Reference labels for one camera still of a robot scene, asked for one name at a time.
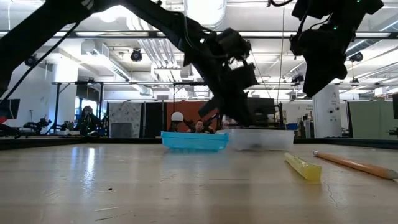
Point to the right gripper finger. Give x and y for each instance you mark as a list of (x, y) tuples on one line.
[(337, 70), (315, 79)]

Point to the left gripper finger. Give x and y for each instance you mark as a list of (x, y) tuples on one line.
[(209, 109), (237, 113)]

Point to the blue plastic box lid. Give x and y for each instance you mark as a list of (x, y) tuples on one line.
[(194, 141)]

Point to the clear plastic supply box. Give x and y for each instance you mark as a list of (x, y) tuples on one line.
[(264, 140)]

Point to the yellow translucent stick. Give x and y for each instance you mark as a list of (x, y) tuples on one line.
[(303, 166)]

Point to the orange wooden pencil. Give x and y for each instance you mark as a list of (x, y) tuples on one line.
[(354, 164)]

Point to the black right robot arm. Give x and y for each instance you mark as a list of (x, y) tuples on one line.
[(342, 11)]

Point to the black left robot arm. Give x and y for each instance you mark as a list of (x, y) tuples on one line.
[(31, 31)]

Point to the small blue storage box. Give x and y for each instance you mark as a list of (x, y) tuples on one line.
[(292, 126)]

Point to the person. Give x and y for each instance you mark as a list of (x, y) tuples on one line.
[(199, 126), (87, 119)]

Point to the orange partition panel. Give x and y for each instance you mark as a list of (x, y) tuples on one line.
[(186, 107)]

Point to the large black monitor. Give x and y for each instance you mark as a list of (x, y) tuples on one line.
[(264, 109)]

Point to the white round helmet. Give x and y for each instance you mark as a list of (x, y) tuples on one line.
[(177, 116)]

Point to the white square column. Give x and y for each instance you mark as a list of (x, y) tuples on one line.
[(326, 115)]

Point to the pale green partition panel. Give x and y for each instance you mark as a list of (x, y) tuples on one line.
[(370, 119)]

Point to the marbled grey partition panel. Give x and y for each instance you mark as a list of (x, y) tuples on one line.
[(124, 112)]

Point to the grey waste bin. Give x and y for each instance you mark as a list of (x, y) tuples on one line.
[(122, 130)]

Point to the black monitor with red corner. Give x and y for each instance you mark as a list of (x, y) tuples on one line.
[(9, 109)]

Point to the black hanging ceiling camera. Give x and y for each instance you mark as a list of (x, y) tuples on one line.
[(136, 55), (31, 60), (356, 57)]

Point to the silver ceiling air duct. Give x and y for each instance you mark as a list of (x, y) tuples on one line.
[(205, 12)]

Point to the black overhead frame beam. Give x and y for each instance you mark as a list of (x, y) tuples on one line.
[(124, 34)]

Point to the black table edge rail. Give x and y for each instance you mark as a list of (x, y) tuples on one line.
[(77, 141)]

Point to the black metal frame stand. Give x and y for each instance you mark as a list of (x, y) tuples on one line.
[(57, 105)]

